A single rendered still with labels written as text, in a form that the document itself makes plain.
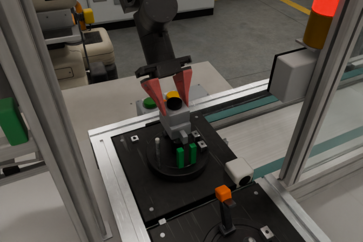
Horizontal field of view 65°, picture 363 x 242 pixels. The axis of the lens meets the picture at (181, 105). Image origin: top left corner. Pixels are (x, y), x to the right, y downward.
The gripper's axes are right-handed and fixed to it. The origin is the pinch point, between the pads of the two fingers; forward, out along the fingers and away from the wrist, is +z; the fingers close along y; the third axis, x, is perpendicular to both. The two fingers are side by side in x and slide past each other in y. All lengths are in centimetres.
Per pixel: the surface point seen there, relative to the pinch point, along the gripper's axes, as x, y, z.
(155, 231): -3.4, -10.8, 19.7
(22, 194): 25.2, -35.1, 10.6
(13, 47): -34.7, -19.6, -8.0
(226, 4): 316, 221, -109
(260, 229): -12.4, 4.6, 22.7
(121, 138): 16.3, -9.9, 3.9
